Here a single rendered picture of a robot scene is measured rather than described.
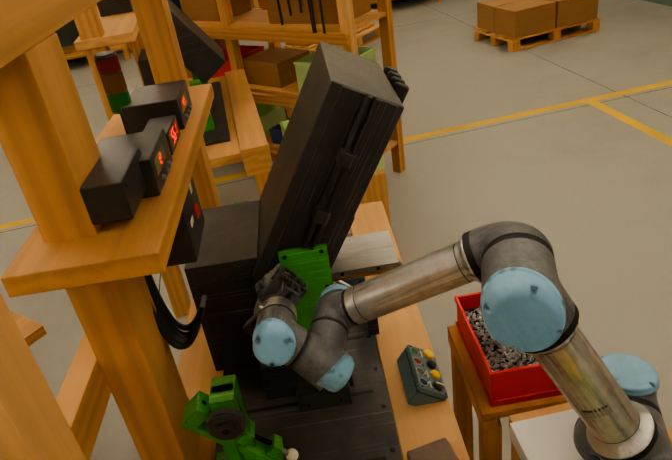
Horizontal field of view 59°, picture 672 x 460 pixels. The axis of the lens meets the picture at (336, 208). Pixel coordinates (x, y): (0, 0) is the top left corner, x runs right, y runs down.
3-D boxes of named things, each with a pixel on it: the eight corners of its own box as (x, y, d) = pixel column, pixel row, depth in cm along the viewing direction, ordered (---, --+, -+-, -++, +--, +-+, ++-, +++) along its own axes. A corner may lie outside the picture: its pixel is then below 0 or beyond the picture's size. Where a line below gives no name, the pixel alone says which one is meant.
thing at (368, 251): (389, 239, 168) (388, 230, 166) (399, 271, 153) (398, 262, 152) (252, 261, 167) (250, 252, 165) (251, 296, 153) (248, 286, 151)
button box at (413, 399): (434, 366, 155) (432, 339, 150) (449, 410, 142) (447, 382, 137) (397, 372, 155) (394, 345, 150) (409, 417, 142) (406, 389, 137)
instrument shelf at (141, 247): (214, 95, 173) (211, 82, 171) (165, 273, 94) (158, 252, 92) (129, 109, 172) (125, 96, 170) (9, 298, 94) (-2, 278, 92)
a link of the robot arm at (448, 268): (529, 185, 102) (308, 283, 124) (535, 221, 93) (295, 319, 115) (559, 234, 106) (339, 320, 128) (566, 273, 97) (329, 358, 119)
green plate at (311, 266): (337, 311, 151) (325, 233, 145) (339, 326, 143) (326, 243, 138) (293, 319, 151) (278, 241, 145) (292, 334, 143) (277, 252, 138)
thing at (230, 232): (282, 293, 185) (260, 198, 169) (283, 361, 159) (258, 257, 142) (224, 303, 185) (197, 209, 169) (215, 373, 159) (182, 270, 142)
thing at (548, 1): (554, 20, 768) (557, -42, 732) (599, 30, 701) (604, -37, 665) (474, 39, 738) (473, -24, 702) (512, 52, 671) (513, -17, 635)
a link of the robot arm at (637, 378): (642, 391, 124) (652, 344, 117) (659, 447, 113) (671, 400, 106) (581, 387, 127) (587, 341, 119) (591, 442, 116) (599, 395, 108)
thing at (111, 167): (151, 180, 112) (140, 146, 108) (134, 219, 98) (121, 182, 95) (113, 186, 111) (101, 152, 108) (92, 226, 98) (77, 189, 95)
